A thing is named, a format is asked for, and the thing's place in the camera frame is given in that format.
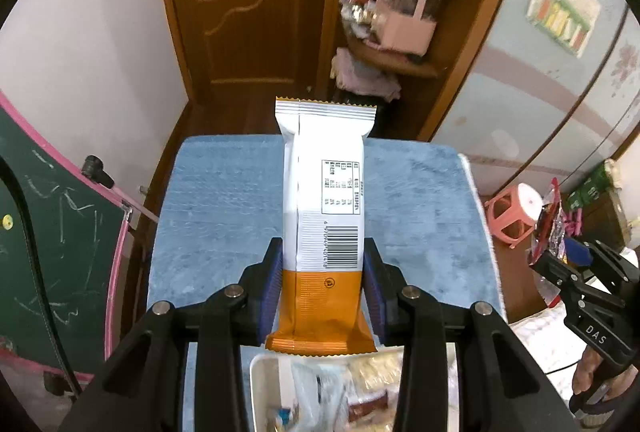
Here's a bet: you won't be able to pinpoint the white plastic tray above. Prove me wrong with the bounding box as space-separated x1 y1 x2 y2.
247 345 459 432

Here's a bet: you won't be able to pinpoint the folded pink cloths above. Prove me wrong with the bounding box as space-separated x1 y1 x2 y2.
330 48 401 103

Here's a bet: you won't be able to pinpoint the clear bag yellow puffs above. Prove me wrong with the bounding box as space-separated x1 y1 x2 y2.
348 351 404 394

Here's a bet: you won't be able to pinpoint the green chalkboard pink frame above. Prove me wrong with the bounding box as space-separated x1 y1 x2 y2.
1 99 151 383

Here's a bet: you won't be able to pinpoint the green bag on cabinet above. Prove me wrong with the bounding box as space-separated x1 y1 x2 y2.
566 158 623 211

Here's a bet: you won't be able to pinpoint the pink gift basket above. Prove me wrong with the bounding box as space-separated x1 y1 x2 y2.
372 0 442 56

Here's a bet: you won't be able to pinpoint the person's right hand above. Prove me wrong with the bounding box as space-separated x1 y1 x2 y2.
570 348 639 423

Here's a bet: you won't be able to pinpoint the blue foil candy packet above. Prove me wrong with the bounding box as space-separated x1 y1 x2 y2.
267 407 297 432

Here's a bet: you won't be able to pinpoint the wooden corner shelf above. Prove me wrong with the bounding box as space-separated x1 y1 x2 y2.
314 0 528 141

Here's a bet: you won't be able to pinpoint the red striped snack packet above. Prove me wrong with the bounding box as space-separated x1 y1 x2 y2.
527 178 566 308

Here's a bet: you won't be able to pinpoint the blue fuzzy table cloth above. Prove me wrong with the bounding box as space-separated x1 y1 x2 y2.
148 135 506 314

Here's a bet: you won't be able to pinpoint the orange white snack bar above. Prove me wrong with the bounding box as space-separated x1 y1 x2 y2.
266 98 376 356

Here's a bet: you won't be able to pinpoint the pink plastic stool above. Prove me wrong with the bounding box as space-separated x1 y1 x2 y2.
484 183 542 249

